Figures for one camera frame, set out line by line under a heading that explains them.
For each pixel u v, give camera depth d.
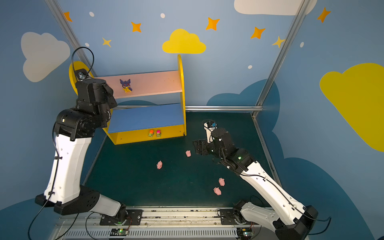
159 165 0.91
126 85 0.70
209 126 0.61
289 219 0.38
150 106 1.12
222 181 0.85
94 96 0.40
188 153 0.97
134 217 0.75
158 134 1.04
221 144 0.50
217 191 0.82
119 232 0.71
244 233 0.71
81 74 0.44
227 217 0.75
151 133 1.05
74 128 0.36
